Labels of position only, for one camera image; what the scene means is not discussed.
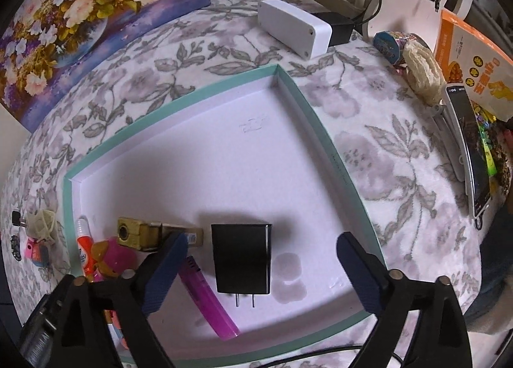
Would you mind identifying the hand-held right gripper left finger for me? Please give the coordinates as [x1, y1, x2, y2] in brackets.
[50, 230, 189, 368]

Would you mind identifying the cream plastic hair clip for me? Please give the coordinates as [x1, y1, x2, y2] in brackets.
[26, 210, 59, 244]

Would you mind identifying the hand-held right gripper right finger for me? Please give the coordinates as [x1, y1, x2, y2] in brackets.
[336, 232, 474, 368]

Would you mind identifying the gold patterned lighter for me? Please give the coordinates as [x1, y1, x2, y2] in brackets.
[116, 216, 204, 252]

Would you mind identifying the smartphone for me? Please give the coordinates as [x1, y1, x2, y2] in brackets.
[445, 83, 493, 218]

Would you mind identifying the purple lighter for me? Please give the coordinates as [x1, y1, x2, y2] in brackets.
[177, 256, 241, 340]

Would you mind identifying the orange pink plastic case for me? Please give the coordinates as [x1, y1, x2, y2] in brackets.
[105, 309, 129, 350]

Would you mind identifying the white red small tube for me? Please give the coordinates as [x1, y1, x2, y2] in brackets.
[75, 216, 99, 282]

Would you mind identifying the green colourful packet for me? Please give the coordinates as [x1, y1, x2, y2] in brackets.
[473, 105, 501, 180]

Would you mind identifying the blue round tin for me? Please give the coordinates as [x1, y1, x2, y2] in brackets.
[373, 30, 419, 66]

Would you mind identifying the white rectangular power bank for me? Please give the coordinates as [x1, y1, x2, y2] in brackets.
[256, 0, 333, 60]

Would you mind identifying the flower painting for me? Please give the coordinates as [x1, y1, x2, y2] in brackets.
[0, 0, 212, 134]

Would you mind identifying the dark blue cloth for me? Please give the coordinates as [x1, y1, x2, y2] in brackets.
[465, 208, 513, 324]

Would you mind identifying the pink toy dog figure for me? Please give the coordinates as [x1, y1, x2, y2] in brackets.
[90, 238, 139, 282]

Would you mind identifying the orange blue utility knife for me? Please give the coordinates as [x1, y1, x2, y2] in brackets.
[30, 242, 53, 270]

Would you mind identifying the cream mesh bundle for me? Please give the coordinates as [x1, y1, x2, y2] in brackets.
[402, 40, 447, 106]

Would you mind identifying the black power adapter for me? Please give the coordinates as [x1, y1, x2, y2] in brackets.
[310, 11, 355, 48]

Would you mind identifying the teal cardboard box lid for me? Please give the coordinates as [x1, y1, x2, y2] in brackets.
[62, 63, 387, 366]

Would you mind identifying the thin black cable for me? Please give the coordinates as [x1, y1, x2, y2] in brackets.
[281, 346, 405, 364]

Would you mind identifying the black plug charger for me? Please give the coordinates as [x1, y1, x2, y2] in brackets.
[210, 223, 273, 308]

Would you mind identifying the orange book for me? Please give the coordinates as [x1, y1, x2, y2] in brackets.
[433, 9, 513, 122]

